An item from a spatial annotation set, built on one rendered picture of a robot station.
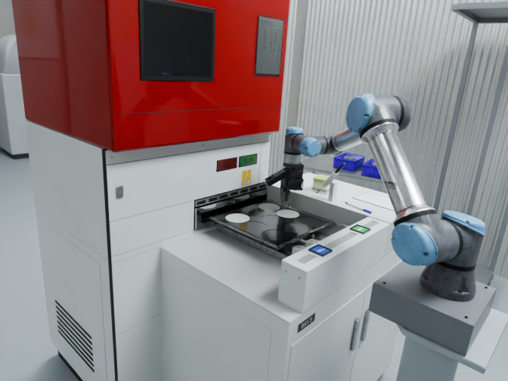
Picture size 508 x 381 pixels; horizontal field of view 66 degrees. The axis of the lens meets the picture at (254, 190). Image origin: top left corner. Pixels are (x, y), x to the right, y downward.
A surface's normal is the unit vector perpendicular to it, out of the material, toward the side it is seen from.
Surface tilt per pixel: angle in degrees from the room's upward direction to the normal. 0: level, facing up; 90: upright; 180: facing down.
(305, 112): 90
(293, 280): 90
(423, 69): 90
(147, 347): 90
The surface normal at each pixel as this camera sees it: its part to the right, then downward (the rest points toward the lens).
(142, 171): 0.73, 0.25
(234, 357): -0.68, 0.18
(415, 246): -0.87, 0.17
